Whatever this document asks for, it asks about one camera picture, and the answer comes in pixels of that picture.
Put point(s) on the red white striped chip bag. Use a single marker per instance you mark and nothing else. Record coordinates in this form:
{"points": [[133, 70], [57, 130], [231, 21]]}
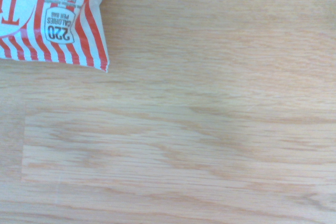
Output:
{"points": [[39, 37]]}

